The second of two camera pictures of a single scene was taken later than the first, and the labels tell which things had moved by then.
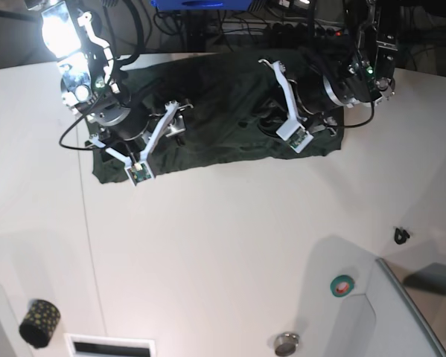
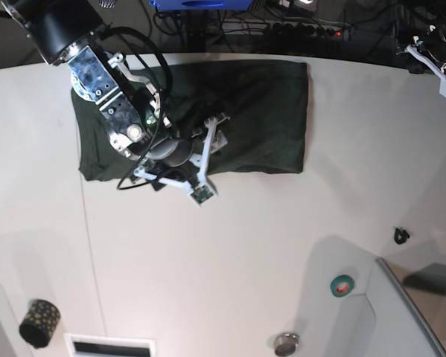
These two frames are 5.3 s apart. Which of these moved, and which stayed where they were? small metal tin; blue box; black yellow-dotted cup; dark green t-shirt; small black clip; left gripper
Moved: left gripper; dark green t-shirt
Stayed: small black clip; black yellow-dotted cup; small metal tin; blue box
